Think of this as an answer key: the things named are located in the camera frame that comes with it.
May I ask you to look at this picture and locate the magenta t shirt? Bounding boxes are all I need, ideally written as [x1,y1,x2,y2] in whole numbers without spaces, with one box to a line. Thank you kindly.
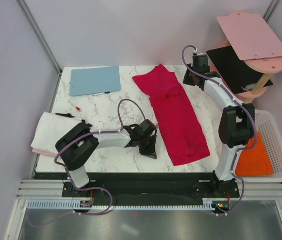
[132,64,210,166]

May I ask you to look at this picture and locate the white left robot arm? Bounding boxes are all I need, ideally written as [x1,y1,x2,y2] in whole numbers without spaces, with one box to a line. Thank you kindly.
[55,119,157,197]

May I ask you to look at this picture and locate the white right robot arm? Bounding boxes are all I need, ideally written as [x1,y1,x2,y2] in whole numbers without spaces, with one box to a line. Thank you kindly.
[183,66,257,197]

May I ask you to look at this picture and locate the black board on shelf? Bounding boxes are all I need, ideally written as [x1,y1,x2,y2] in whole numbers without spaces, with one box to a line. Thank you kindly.
[206,46,263,94]

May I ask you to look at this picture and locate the blue white pen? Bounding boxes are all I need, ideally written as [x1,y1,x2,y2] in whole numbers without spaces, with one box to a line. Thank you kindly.
[93,91,111,96]

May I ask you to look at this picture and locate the red white small marker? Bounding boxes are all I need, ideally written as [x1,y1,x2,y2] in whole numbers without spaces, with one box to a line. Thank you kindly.
[68,100,81,112]

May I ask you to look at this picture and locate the pink tiered shelf stand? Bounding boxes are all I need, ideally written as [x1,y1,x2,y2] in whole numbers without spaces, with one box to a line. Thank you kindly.
[211,12,282,103]

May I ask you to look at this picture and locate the light blue mat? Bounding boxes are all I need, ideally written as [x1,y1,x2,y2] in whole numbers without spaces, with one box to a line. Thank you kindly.
[69,66,121,97]

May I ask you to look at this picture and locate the pink folded t shirt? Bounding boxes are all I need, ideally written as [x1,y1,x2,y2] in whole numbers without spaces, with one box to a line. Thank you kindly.
[32,148,57,157]

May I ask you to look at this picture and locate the white folded t shirt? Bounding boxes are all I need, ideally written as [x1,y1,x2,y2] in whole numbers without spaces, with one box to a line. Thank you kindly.
[30,112,82,154]

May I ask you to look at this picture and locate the orange t shirt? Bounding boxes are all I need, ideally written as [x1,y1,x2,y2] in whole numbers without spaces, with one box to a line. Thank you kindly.
[235,131,274,177]

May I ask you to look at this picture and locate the white plastic basket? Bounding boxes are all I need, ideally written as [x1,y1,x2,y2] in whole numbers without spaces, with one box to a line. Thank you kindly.
[243,109,282,183]

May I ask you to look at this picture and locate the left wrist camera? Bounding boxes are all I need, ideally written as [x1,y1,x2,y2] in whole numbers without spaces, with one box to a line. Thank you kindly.
[139,119,157,136]

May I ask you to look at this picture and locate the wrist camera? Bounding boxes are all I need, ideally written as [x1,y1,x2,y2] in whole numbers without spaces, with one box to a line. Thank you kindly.
[139,119,157,136]
[192,52,210,74]

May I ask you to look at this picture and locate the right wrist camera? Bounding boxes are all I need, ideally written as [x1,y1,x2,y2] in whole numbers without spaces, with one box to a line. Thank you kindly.
[192,52,210,74]

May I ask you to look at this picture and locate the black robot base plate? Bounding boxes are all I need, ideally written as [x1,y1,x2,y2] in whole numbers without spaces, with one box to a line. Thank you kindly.
[62,172,240,205]

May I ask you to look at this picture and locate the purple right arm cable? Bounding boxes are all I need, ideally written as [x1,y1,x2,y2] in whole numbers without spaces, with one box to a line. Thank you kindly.
[181,44,258,217]

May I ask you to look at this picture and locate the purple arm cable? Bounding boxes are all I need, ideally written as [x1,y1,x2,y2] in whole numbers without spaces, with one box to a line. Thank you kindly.
[181,44,258,217]
[27,98,146,228]

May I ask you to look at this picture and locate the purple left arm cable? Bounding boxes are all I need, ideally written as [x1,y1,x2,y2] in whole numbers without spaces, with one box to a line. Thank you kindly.
[27,98,146,228]

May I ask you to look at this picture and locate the aluminium frame rails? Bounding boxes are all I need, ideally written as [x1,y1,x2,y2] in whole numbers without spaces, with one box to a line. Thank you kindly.
[15,177,64,200]

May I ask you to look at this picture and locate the white slotted cable duct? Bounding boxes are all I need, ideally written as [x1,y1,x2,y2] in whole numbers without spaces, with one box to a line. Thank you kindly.
[27,199,220,211]

